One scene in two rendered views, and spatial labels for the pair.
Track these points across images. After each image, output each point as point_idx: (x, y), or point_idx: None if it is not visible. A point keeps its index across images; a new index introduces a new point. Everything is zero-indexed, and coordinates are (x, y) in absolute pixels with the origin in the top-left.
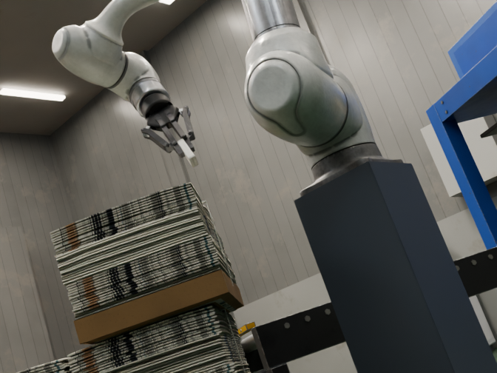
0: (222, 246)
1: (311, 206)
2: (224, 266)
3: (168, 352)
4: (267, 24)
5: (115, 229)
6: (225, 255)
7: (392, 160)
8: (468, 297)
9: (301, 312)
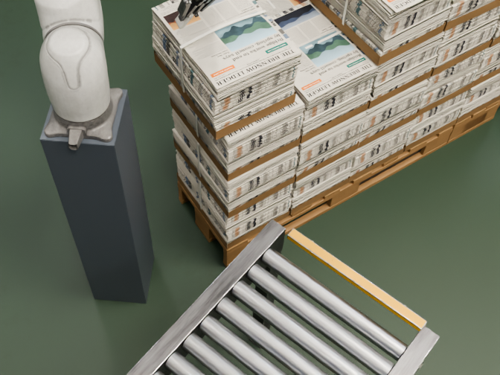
0: (213, 104)
1: None
2: (169, 67)
3: None
4: None
5: None
6: (190, 86)
7: (49, 120)
8: (61, 202)
9: (239, 253)
